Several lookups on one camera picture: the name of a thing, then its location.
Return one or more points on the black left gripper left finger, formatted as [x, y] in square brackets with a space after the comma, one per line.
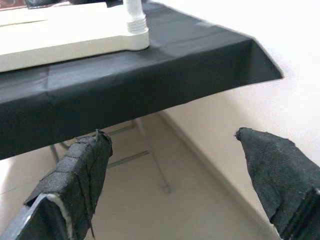
[75, 180]

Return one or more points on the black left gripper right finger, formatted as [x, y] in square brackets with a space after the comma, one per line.
[282, 180]

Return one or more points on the white children table top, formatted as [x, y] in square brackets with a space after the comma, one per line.
[62, 37]

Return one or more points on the white plastic table leg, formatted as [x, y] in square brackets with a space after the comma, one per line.
[136, 17]

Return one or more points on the black tablecloth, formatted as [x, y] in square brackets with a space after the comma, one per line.
[125, 87]

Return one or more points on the grey metal table frame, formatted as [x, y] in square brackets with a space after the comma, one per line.
[161, 175]

